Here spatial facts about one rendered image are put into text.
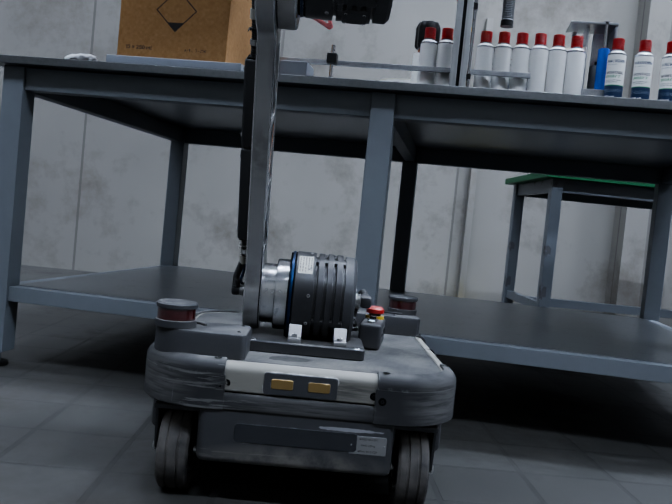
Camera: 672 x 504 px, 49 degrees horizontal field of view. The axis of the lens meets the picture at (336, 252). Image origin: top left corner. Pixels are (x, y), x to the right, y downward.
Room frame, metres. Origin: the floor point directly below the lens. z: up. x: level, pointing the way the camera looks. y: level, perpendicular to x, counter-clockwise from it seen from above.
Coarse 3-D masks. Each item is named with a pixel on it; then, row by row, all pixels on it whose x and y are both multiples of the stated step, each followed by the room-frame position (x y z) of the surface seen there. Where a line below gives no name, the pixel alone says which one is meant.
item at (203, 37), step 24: (144, 0) 1.97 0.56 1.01; (168, 0) 1.96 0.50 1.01; (192, 0) 1.95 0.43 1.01; (216, 0) 1.94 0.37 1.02; (240, 0) 2.01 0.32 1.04; (120, 24) 1.98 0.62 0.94; (144, 24) 1.97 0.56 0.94; (168, 24) 1.96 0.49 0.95; (192, 24) 1.95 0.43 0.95; (216, 24) 1.94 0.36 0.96; (240, 24) 2.03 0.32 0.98; (120, 48) 1.98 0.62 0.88; (144, 48) 1.97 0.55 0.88; (168, 48) 1.96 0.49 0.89; (192, 48) 1.95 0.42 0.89; (216, 48) 1.94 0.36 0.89; (240, 48) 2.05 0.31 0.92
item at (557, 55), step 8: (560, 40) 2.18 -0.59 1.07; (552, 48) 2.19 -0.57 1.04; (560, 48) 2.17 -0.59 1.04; (552, 56) 2.18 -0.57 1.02; (560, 56) 2.17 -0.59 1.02; (552, 64) 2.18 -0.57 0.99; (560, 64) 2.17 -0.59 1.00; (552, 72) 2.18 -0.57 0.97; (560, 72) 2.17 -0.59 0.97; (552, 80) 2.18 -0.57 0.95; (560, 80) 2.17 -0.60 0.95; (552, 88) 2.17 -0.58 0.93; (560, 88) 2.18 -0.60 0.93
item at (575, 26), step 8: (576, 24) 2.25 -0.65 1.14; (584, 24) 2.24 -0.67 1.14; (592, 24) 2.23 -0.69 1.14; (600, 24) 2.23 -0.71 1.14; (608, 24) 2.22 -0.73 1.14; (616, 24) 2.22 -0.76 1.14; (568, 32) 2.34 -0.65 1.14; (592, 32) 2.32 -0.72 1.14; (600, 32) 2.31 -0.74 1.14; (608, 32) 2.30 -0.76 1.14
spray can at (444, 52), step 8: (448, 32) 2.23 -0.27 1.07; (448, 40) 2.23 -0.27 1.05; (440, 48) 2.23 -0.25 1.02; (448, 48) 2.22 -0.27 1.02; (440, 56) 2.23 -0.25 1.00; (448, 56) 2.22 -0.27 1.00; (440, 64) 2.22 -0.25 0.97; (448, 64) 2.22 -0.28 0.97; (440, 80) 2.22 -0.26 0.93; (448, 80) 2.22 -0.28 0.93
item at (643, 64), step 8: (648, 40) 2.15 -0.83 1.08; (640, 48) 2.16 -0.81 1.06; (648, 48) 2.15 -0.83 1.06; (640, 56) 2.15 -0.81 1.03; (648, 56) 2.14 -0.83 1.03; (640, 64) 2.14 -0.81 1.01; (648, 64) 2.14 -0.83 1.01; (640, 72) 2.14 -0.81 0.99; (648, 72) 2.14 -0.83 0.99; (632, 80) 2.17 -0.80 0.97; (640, 80) 2.14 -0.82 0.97; (648, 80) 2.14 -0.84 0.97; (632, 88) 2.16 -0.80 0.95; (640, 88) 2.14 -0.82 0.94; (648, 88) 2.14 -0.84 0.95; (632, 96) 2.16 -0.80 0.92; (640, 96) 2.14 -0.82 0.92; (648, 96) 2.15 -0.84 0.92
